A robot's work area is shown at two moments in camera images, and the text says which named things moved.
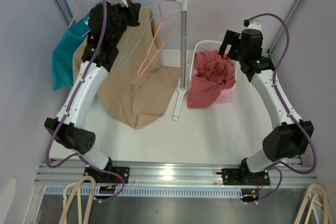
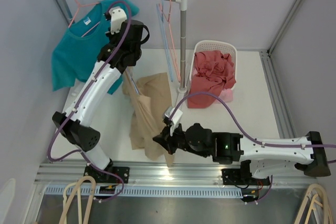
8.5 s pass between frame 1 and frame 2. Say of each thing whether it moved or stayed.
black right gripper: moved
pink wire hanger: moved
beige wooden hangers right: stayed
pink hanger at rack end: stayed
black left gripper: moved
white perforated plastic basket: stayed
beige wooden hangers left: stayed
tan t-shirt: moved
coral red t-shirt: stayed
